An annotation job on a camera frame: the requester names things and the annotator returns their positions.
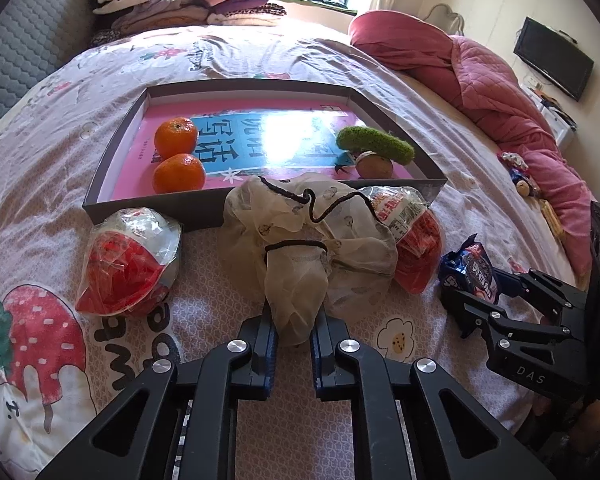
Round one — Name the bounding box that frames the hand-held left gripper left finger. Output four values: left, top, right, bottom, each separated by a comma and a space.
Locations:
35, 305, 279, 480

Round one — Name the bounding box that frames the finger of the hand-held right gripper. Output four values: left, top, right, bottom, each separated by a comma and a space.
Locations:
439, 285, 566, 347
495, 267, 588, 328

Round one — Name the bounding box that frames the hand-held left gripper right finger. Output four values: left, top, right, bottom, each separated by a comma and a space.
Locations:
310, 312, 556, 480

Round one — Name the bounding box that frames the dark blue snack packet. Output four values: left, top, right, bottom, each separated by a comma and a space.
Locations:
439, 234, 501, 306

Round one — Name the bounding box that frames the clear bag of red snacks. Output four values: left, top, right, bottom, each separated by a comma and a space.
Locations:
75, 207, 183, 317
357, 185, 443, 295

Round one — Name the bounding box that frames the cream mesh drawstring bag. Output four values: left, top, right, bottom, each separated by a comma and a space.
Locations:
219, 172, 398, 346

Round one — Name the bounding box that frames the brown walnut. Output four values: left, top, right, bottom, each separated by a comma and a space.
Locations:
356, 152, 395, 179

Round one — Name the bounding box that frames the green knitted ring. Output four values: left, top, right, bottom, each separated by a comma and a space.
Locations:
336, 126, 416, 165

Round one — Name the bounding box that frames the grey cardboard box tray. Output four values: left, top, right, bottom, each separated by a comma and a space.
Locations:
82, 79, 448, 231

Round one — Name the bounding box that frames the orange mandarin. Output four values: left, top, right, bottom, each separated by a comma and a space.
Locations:
153, 153, 206, 194
154, 117, 199, 160

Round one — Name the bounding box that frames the person's right hand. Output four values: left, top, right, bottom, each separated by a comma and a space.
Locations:
570, 400, 600, 461

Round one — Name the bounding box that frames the yellow flat packet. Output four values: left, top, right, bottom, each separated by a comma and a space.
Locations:
539, 199, 566, 241

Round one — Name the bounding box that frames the small colourful stuffed toy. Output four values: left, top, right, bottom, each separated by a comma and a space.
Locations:
500, 151, 543, 198

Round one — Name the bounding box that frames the white drawer cabinet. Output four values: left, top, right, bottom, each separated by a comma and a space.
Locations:
530, 87, 578, 146

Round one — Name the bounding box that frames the pink quilted duvet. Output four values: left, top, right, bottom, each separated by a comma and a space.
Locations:
349, 10, 596, 276

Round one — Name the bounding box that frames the black flat television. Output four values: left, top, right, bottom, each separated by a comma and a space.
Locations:
513, 16, 595, 102

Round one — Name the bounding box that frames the green windowsill mat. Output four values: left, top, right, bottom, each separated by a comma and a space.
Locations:
272, 0, 358, 16

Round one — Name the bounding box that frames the pile of folded clothes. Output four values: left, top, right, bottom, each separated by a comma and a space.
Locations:
85, 0, 287, 46

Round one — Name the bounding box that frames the grey quilted headboard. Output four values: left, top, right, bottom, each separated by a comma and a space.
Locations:
0, 0, 98, 138

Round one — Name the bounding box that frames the white heart-shaped wire rack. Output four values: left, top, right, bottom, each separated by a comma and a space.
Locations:
425, 4, 466, 36

